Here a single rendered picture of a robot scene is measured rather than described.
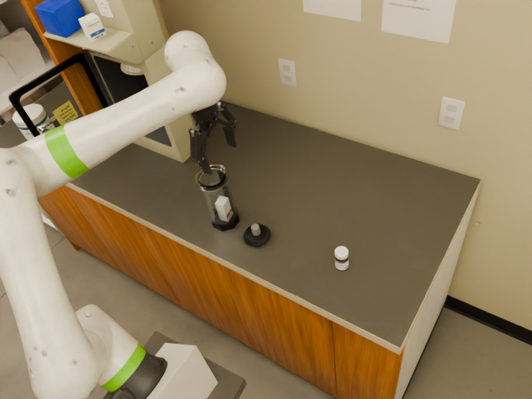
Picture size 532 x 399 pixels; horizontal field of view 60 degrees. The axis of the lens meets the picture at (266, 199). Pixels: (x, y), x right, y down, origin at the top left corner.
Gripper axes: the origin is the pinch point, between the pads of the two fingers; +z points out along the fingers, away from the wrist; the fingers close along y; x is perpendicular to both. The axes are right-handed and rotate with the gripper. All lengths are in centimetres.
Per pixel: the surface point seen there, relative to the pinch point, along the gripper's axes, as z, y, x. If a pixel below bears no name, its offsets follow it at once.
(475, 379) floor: 126, -24, 91
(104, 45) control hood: -24.2, -6.3, -42.6
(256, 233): 27.2, 4.6, 11.4
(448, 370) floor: 126, -23, 80
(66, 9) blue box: -31, -9, -59
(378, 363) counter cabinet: 56, 15, 60
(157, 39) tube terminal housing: -17.1, -23.4, -38.2
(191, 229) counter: 32.1, 11.5, -13.2
